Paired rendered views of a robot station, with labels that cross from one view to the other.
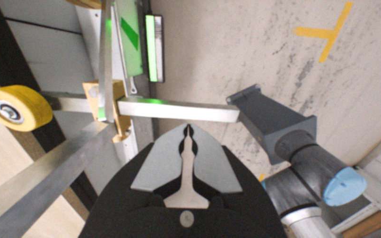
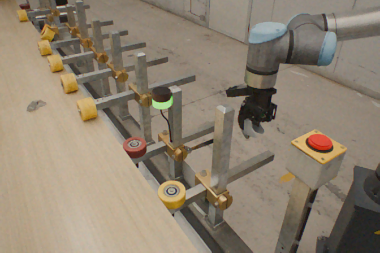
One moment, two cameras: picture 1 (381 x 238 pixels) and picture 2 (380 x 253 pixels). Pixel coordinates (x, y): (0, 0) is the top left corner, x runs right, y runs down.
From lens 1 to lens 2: 0.99 m
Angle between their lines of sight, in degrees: 80
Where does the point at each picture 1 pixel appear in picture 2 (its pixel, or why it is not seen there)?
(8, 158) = (163, 243)
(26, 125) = (181, 192)
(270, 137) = (361, 201)
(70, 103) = (190, 191)
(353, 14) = not seen: hidden behind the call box
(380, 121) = not seen: outside the picture
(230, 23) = (226, 215)
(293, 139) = (368, 182)
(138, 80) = (204, 208)
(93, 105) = (204, 181)
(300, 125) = (359, 177)
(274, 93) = not seen: hidden behind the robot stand
